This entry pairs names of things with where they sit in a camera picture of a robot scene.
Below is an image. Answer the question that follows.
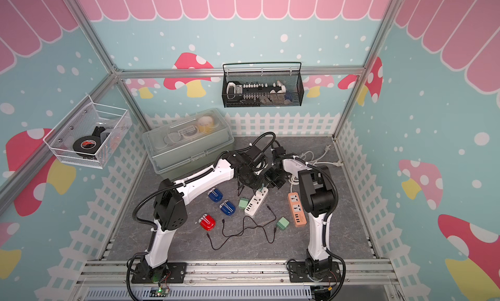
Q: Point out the green charger adapter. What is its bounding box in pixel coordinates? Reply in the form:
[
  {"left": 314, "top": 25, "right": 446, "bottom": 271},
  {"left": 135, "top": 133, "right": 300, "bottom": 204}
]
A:
[
  {"left": 238, "top": 198, "right": 249, "bottom": 210},
  {"left": 276, "top": 217, "right": 290, "bottom": 231}
]

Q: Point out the white power strip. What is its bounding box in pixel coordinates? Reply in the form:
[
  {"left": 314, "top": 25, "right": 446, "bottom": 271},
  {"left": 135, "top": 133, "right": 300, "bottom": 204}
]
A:
[{"left": 244, "top": 187, "right": 269, "bottom": 217}]

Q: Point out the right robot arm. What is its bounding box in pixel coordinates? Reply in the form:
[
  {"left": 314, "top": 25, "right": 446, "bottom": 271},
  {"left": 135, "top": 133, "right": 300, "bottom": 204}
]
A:
[{"left": 272, "top": 147, "right": 339, "bottom": 281}]

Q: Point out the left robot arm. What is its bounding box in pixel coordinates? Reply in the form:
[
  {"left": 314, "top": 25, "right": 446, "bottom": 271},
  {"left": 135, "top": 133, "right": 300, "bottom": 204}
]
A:
[{"left": 132, "top": 145, "right": 266, "bottom": 278}]

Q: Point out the orange power strip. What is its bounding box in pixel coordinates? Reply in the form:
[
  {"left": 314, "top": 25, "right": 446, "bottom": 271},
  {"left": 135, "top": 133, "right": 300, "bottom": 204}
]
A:
[{"left": 288, "top": 192, "right": 307, "bottom": 228}]

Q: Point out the clear plastic storage box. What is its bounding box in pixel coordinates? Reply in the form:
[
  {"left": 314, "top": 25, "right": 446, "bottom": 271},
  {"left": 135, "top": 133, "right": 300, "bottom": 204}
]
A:
[{"left": 143, "top": 108, "right": 234, "bottom": 179}]

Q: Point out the black socket bit holder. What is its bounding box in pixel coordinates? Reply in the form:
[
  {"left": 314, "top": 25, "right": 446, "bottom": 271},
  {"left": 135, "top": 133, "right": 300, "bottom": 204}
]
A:
[{"left": 225, "top": 81, "right": 286, "bottom": 104}]

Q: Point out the black tape roll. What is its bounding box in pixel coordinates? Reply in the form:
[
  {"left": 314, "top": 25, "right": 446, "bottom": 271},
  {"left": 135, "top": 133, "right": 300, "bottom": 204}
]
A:
[{"left": 72, "top": 136, "right": 102, "bottom": 158}]

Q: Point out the white power strip cord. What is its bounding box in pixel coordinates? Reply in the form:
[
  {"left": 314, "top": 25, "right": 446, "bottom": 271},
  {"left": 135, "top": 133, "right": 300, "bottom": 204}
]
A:
[{"left": 286, "top": 144, "right": 345, "bottom": 185}]

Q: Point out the long black charging cable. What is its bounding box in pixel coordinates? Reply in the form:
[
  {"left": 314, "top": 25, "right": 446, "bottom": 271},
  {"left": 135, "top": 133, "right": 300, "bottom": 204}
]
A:
[{"left": 206, "top": 205, "right": 279, "bottom": 250}]

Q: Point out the black wire mesh basket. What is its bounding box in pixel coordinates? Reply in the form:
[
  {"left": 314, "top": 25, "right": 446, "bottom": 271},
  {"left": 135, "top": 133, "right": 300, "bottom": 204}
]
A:
[{"left": 221, "top": 62, "right": 304, "bottom": 108}]

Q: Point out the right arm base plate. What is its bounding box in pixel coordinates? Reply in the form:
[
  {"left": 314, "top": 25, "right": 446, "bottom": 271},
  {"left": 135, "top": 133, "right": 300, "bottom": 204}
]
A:
[{"left": 286, "top": 259, "right": 341, "bottom": 285}]

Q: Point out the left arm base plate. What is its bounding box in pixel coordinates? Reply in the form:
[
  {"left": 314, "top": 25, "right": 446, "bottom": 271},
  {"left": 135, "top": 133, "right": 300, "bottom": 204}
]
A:
[{"left": 132, "top": 261, "right": 188, "bottom": 284}]

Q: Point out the white wire wall basket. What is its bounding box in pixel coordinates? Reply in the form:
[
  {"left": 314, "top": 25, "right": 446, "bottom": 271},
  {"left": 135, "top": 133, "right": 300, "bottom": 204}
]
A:
[{"left": 43, "top": 96, "right": 132, "bottom": 169}]

